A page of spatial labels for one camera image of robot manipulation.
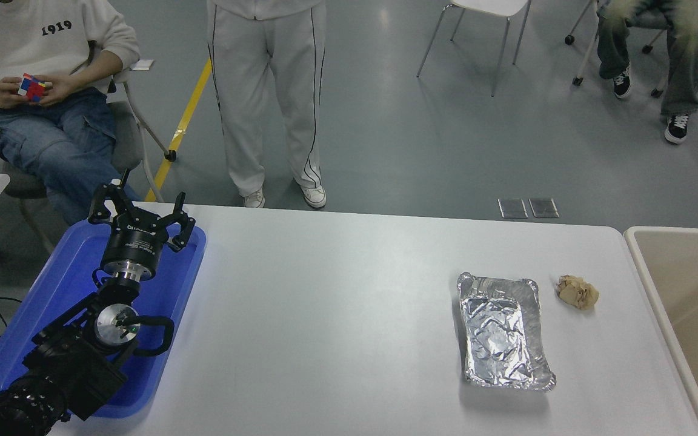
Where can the white chair tablet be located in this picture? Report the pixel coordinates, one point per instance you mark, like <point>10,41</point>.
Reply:
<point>143,64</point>

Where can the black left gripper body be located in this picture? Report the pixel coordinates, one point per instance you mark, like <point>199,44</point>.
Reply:
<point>134,245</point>

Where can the metal floor plate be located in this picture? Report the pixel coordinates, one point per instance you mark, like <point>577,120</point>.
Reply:
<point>544,208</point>
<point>512,208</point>

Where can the seated person with cube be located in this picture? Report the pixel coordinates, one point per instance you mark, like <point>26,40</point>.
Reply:
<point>28,42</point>

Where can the grey chair with metal legs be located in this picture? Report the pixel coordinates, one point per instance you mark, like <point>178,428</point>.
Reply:
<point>126,136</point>

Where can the wheeled office chair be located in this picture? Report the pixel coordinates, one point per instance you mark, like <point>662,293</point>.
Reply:
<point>649,21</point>

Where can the multicoloured puzzle cube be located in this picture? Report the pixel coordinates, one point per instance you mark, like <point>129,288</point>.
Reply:
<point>33,88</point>

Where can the seated person's left hand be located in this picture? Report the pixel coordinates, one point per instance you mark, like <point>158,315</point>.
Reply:
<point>61,88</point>

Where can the seated person on wheeled chair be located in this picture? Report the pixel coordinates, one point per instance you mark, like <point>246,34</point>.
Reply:
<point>682,54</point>

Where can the standing person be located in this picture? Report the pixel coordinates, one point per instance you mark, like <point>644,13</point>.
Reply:
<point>270,91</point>

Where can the blue plastic tray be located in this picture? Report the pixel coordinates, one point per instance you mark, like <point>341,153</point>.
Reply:
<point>64,284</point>

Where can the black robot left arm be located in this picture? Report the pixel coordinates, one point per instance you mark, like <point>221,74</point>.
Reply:
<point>70,363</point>

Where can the silver foil tray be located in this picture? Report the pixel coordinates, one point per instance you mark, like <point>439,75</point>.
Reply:
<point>503,333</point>

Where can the crumpled tan paper ball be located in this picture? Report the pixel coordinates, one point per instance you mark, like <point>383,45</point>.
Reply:
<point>577,292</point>

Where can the seated person's right hand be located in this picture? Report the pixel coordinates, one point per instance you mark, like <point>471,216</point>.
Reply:
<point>6,94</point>

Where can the white chair with metal legs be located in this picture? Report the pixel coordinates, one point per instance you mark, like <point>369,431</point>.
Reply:
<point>494,6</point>

